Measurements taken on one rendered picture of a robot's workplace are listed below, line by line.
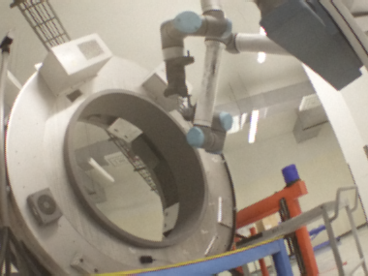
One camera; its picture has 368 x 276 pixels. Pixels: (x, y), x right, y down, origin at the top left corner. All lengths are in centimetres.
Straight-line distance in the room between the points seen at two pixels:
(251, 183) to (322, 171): 255
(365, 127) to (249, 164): 721
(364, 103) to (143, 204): 823
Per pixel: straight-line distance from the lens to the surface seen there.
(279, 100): 724
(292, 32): 95
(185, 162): 194
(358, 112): 432
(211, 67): 170
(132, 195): 1108
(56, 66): 151
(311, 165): 1127
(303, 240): 229
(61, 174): 138
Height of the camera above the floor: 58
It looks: 24 degrees up
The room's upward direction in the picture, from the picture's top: 17 degrees counter-clockwise
